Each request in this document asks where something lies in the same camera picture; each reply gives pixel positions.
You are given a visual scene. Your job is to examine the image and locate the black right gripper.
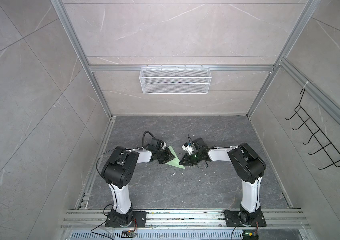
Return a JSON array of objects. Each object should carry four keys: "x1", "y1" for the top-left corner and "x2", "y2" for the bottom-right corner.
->
[{"x1": 178, "y1": 151, "x2": 203, "y2": 167}]

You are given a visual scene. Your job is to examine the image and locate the light green paper sheet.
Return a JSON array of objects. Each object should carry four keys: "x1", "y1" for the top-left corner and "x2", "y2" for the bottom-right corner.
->
[{"x1": 166, "y1": 146, "x2": 185, "y2": 169}]

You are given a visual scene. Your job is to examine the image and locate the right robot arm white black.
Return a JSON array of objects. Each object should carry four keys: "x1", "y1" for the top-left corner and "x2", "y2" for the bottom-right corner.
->
[{"x1": 179, "y1": 138, "x2": 266, "y2": 226}]

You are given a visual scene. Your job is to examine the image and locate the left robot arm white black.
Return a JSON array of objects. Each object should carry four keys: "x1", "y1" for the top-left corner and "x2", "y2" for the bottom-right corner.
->
[{"x1": 99, "y1": 138, "x2": 176, "y2": 226}]

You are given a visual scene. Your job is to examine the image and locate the left small circuit board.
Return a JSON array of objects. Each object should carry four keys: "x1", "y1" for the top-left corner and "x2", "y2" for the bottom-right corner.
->
[{"x1": 121, "y1": 230, "x2": 137, "y2": 238}]

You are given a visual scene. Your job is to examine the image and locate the small circuit board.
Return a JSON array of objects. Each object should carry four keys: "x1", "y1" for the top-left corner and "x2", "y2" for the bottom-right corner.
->
[
  {"x1": 121, "y1": 230, "x2": 137, "y2": 238},
  {"x1": 242, "y1": 230, "x2": 259, "y2": 240}
]

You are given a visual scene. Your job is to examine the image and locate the right small circuit board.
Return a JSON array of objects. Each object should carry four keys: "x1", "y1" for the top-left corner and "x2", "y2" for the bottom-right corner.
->
[{"x1": 242, "y1": 230, "x2": 259, "y2": 240}]

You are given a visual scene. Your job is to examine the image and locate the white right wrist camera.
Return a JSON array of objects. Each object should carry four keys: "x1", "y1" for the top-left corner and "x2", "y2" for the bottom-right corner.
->
[{"x1": 182, "y1": 143, "x2": 194, "y2": 155}]

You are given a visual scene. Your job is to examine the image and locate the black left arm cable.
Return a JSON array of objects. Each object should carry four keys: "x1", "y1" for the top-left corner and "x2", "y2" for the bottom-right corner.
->
[{"x1": 141, "y1": 131, "x2": 156, "y2": 149}]

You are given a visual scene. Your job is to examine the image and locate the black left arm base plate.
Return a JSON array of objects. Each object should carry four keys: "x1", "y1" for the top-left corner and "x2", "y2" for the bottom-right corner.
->
[{"x1": 105, "y1": 211, "x2": 147, "y2": 228}]

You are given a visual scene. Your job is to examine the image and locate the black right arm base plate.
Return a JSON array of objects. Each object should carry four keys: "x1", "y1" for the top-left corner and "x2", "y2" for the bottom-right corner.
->
[{"x1": 223, "y1": 209, "x2": 267, "y2": 227}]

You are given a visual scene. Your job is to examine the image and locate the white wire mesh basket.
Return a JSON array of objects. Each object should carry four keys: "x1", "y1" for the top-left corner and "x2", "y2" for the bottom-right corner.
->
[{"x1": 139, "y1": 67, "x2": 212, "y2": 95}]

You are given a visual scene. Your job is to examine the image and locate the aluminium frame rail front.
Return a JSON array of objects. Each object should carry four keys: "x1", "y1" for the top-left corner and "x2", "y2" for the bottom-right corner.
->
[{"x1": 60, "y1": 209, "x2": 310, "y2": 230}]

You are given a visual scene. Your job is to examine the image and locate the black wire hook rack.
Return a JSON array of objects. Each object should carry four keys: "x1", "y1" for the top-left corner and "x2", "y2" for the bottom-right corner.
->
[{"x1": 285, "y1": 89, "x2": 340, "y2": 170}]

